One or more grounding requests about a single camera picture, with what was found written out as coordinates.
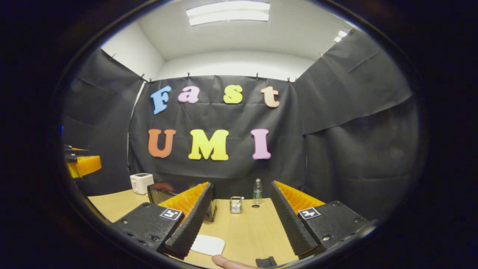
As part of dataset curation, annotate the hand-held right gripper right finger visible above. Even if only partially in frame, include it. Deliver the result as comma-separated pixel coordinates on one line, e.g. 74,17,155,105
270,180,376,256

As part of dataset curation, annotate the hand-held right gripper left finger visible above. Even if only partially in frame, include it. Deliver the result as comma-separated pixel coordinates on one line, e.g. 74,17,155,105
113,182,217,260

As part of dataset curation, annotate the black electric oven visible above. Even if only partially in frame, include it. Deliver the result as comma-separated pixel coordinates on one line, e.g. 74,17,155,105
147,182,218,223

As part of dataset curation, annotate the white square plate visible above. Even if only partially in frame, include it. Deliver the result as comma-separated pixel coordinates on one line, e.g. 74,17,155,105
190,234,226,256

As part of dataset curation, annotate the black table clamp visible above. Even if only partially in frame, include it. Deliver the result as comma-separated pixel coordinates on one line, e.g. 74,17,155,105
255,256,277,268

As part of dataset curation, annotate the clear green-label water bottle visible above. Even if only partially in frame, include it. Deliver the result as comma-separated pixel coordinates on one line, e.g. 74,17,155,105
253,178,263,205

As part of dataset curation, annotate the white toaster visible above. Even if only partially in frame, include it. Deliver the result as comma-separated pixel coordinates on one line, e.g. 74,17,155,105
130,173,154,195

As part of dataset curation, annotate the black backdrop cloth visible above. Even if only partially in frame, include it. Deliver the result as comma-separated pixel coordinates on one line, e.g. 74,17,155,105
62,28,420,221

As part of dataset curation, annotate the long ceiling light panel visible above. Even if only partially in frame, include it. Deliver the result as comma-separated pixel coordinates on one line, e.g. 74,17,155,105
186,1,270,27

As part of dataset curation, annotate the metal wire utensil holder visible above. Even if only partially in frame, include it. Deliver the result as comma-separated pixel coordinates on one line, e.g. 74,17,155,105
229,196,244,214

